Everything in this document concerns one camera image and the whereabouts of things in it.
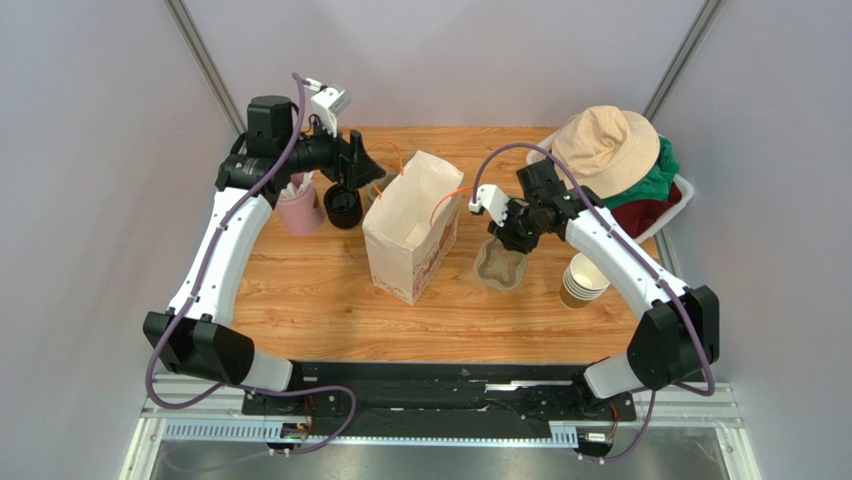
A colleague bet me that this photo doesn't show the dark red cloth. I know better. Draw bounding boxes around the dark red cloth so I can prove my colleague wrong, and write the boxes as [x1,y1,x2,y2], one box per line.
[605,184,683,240]

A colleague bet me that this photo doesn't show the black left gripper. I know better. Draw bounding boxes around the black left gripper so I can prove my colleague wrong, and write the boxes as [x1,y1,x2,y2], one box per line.
[279,112,386,192]

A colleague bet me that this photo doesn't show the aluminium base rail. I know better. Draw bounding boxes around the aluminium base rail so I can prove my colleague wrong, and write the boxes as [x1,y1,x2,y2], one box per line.
[120,362,760,479]

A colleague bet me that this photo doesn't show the white paper takeout bag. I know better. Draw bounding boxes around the white paper takeout bag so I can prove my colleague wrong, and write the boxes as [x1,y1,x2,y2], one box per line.
[362,150,465,305]

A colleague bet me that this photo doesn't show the beige bucket hat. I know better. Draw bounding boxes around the beige bucket hat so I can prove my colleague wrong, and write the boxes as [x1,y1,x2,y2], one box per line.
[550,105,660,199]

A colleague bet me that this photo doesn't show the pink cup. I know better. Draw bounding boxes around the pink cup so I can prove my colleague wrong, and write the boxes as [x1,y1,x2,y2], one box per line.
[276,172,325,236]

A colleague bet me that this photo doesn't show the green cloth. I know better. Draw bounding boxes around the green cloth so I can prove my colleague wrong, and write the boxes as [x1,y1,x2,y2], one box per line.
[604,135,680,209]

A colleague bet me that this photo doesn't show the grey pulp cup carrier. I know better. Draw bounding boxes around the grey pulp cup carrier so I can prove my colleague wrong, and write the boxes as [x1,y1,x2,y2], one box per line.
[473,238,528,291]

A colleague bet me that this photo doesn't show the stack of paper cups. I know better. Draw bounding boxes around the stack of paper cups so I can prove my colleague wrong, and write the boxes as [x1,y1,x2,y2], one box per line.
[559,253,611,309]

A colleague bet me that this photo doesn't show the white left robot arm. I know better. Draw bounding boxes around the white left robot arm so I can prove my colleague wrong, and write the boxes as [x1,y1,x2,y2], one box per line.
[143,87,385,392]

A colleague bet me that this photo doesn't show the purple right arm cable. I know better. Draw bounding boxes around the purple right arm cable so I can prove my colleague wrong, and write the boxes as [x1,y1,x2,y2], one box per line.
[473,142,717,398]

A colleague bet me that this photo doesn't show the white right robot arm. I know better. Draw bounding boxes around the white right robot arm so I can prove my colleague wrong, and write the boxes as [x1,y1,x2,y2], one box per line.
[469,157,719,405]

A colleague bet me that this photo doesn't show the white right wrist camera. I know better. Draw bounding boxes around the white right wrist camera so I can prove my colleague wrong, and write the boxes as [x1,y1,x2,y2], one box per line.
[468,184,510,227]

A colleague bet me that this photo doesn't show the white plastic basket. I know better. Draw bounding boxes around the white plastic basket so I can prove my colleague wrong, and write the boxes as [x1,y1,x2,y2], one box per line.
[525,130,695,245]

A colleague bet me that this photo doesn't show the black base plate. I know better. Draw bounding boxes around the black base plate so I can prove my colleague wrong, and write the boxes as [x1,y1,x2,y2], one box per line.
[242,361,637,440]

